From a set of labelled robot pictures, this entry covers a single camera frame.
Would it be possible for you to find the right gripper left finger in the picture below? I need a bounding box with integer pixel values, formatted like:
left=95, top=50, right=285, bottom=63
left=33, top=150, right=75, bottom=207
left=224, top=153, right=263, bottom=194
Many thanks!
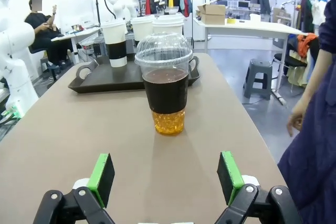
left=33, top=153, right=116, bottom=224

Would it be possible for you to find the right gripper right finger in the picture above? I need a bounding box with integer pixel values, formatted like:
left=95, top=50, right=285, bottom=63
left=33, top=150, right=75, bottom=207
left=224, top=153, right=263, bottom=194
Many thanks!
left=215, top=151, right=302, bottom=224

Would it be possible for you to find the tall white sleeved paper cup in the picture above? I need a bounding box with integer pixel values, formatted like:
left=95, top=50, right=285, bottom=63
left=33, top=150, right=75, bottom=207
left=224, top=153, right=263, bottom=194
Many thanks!
left=100, top=20, right=129, bottom=68

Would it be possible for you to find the green arm base clamp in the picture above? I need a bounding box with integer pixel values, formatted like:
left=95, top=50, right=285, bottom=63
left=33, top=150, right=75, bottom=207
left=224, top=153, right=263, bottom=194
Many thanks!
left=5, top=104, right=22, bottom=120

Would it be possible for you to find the dark brown plastic tray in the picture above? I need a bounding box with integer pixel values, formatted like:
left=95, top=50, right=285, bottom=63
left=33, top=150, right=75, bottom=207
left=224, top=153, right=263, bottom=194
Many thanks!
left=67, top=55, right=202, bottom=94

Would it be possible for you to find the person's left hand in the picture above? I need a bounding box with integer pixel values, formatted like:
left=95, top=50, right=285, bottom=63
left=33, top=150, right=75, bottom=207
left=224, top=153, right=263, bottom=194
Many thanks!
left=286, top=98, right=305, bottom=137

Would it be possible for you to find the black upright light stand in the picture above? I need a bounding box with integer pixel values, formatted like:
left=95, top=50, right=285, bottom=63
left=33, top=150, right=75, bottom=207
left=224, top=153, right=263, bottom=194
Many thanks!
left=92, top=0, right=102, bottom=28

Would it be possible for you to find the seated person in black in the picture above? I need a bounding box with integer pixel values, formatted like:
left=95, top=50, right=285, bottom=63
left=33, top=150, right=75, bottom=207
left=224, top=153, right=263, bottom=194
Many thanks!
left=24, top=0, right=75, bottom=78

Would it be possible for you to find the white office desk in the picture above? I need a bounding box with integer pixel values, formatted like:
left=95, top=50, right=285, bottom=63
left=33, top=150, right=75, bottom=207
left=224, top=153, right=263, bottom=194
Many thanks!
left=51, top=26, right=102, bottom=65

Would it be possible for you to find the person in navy jacket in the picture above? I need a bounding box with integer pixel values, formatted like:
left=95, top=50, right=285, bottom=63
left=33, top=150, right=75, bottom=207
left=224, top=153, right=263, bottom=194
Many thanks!
left=277, top=0, right=336, bottom=224

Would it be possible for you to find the grey plastic stool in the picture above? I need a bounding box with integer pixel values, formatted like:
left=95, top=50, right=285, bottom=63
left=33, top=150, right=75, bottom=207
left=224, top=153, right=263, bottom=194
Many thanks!
left=243, top=58, right=274, bottom=101

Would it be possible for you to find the open cardboard box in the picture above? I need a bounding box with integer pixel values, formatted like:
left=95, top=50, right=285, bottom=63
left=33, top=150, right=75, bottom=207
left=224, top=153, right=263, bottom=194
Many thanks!
left=196, top=3, right=227, bottom=25

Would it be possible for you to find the black office chair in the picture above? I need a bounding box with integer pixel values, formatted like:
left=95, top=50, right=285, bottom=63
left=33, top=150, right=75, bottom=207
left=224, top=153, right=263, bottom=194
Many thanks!
left=272, top=52, right=308, bottom=69

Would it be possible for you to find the orange garment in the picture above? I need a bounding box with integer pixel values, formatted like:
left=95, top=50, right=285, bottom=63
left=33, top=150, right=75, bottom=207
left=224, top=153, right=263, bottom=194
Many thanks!
left=296, top=33, right=320, bottom=58

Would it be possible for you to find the white table with orange clothes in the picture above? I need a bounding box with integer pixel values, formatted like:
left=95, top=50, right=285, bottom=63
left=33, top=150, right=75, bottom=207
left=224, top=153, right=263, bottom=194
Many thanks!
left=193, top=19, right=309, bottom=105

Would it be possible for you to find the standing person in dark shirt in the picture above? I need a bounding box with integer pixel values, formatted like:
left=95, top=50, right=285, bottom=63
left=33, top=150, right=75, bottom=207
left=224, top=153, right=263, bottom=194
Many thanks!
left=258, top=0, right=272, bottom=23

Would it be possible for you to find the mannequin in white blue jacket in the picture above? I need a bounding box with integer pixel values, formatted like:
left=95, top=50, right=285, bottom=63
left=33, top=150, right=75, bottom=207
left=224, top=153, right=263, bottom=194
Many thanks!
left=316, top=0, right=329, bottom=34

